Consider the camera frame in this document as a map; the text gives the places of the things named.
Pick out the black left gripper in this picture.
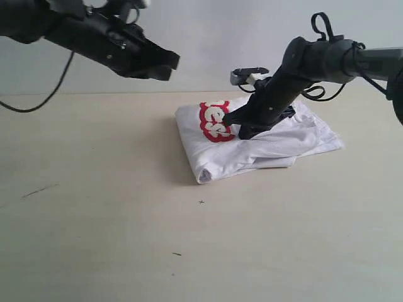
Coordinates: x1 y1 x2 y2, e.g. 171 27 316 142
47 6 180 81

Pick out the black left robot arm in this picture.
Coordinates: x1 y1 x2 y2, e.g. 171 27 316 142
1 1 180 81

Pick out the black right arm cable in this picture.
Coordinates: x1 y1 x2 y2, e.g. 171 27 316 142
237 11 391 103

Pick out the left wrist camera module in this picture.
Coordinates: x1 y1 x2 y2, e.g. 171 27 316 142
103 0 150 24

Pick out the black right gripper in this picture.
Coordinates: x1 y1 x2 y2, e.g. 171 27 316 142
222 67 312 140

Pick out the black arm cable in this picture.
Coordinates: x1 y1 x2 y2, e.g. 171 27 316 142
237 11 391 103
0 0 141 113

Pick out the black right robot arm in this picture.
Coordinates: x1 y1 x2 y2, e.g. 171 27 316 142
223 37 402 140

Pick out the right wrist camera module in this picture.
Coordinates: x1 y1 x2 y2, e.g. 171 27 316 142
230 67 269 86

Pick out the white t-shirt red lettering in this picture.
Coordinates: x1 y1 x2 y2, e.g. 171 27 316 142
175 97 344 184

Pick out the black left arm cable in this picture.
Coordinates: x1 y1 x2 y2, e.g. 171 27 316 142
0 0 141 113

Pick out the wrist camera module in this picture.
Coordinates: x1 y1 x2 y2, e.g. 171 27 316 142
230 67 269 86
103 0 150 24

